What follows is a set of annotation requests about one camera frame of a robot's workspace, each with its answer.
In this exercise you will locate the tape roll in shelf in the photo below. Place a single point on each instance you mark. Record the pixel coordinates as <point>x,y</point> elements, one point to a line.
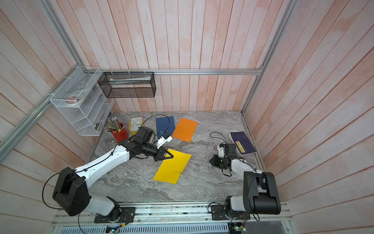
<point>74,99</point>

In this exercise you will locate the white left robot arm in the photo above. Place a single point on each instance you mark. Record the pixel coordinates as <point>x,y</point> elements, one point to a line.
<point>71,190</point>

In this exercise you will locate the orange paper document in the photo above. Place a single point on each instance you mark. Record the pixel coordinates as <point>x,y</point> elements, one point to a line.
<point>185,130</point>

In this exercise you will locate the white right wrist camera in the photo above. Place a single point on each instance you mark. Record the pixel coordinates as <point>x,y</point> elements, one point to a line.
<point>222,150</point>

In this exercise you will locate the dark purple book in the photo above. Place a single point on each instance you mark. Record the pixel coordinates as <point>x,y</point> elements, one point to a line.
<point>243,144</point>

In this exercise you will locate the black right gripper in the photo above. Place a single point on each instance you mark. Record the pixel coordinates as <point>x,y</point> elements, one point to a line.
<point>215,161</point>

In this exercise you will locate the red metal pencil cup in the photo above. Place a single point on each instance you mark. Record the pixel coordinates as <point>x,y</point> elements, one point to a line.
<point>122,135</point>

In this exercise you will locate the yellow desk clock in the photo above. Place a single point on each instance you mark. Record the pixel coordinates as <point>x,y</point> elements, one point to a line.
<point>134,124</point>

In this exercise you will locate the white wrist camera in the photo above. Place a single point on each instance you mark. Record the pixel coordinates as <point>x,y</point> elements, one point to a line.
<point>164,138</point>
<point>222,150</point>

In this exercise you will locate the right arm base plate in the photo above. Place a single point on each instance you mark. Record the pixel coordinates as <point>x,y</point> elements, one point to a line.
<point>221,212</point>

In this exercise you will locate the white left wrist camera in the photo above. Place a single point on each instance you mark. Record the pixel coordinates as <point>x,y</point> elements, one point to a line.
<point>164,138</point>

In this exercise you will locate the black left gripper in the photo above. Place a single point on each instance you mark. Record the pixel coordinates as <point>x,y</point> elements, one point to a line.
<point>160,154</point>

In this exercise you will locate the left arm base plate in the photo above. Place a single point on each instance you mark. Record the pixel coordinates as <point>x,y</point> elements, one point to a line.
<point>118,215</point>

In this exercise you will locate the aluminium front rail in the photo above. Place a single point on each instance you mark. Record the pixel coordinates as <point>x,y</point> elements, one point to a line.
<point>146,213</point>

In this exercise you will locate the black wire mesh basket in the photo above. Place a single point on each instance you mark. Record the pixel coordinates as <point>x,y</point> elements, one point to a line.
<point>128,84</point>

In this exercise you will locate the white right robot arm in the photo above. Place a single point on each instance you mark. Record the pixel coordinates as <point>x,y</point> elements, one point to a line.
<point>260,194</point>

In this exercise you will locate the yellow paper document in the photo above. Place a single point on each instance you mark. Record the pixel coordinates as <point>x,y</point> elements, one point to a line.
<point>171,170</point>

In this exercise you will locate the blue paper document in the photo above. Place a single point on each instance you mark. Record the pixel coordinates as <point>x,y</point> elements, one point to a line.
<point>165,124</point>

